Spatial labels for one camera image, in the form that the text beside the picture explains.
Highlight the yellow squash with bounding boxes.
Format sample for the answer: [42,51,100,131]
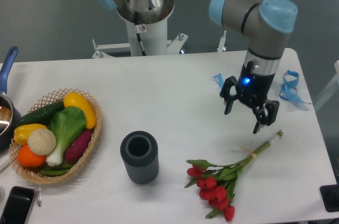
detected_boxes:
[63,92,96,129]

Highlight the yellow bell pepper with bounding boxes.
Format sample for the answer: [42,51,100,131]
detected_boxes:
[13,123,47,146]

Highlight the blue ribbon strip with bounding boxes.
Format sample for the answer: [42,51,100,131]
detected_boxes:
[211,73,224,89]

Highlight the white steamed bun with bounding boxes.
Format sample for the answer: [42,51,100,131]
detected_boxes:
[27,129,57,156]

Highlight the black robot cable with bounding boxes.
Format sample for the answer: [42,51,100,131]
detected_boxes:
[133,11,147,56]

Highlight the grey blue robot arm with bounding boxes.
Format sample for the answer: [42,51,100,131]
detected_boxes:
[96,0,298,132]

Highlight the blue knotted ribbon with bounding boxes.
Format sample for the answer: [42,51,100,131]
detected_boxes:
[279,70,311,104]

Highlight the black smartphone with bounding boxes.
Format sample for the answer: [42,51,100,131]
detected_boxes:
[1,186,35,224]

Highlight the green pea pods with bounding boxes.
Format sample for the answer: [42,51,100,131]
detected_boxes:
[38,164,74,177]

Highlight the dark grey ribbed vase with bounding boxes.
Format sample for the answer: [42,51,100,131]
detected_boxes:
[120,131,159,184]

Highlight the red tulip bouquet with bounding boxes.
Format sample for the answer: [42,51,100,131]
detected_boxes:
[185,130,283,222]

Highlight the purple sweet potato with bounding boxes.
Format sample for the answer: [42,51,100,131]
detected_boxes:
[65,130,92,163]

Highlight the black device at edge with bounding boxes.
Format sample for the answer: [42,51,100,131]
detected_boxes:
[320,184,338,212]

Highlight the white metal base frame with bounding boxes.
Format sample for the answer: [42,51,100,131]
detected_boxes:
[92,30,228,59]

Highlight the blue handled saucepan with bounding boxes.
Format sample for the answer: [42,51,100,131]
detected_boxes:
[1,46,21,151]

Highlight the woven wicker basket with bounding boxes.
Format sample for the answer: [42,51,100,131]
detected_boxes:
[8,88,102,184]

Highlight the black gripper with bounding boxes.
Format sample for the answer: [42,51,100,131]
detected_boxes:
[220,72,280,134]

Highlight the orange fruit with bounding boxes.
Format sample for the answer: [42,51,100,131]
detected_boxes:
[17,145,46,167]

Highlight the clear pen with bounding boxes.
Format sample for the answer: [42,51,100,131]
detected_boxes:
[36,187,42,207]

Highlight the green bok choy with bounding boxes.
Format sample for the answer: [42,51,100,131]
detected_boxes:
[46,106,86,166]

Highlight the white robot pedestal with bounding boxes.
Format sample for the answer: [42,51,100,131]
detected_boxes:
[117,0,174,57]

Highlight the green cucumber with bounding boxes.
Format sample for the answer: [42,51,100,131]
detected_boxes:
[17,101,65,126]

